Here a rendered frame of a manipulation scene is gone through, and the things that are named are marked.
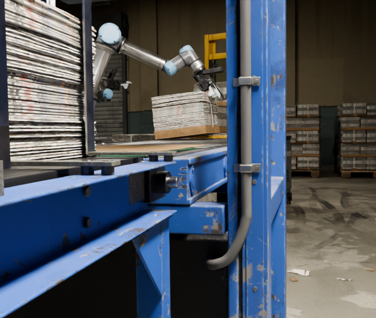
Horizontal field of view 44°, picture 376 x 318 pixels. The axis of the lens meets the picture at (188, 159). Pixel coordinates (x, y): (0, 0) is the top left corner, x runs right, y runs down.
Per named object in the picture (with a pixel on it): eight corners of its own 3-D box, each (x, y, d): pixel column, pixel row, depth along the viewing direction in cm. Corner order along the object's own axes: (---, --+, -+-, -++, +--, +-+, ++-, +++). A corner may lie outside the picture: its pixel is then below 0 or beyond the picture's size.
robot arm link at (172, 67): (168, 78, 271) (184, 68, 273) (171, 76, 260) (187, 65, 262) (161, 66, 270) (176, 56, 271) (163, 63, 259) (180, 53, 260)
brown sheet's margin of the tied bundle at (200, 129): (163, 139, 268) (163, 131, 268) (212, 132, 261) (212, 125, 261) (154, 139, 253) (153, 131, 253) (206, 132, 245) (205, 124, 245)
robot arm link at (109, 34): (89, 122, 265) (123, 32, 265) (89, 122, 250) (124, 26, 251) (69, 115, 262) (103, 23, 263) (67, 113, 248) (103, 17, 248)
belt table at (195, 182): (70, 171, 177) (69, 145, 177) (241, 173, 161) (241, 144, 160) (-78, 197, 110) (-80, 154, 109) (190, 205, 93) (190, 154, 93)
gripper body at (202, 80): (205, 93, 268) (193, 76, 269) (217, 84, 266) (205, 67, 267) (202, 92, 261) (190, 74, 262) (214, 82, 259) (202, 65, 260)
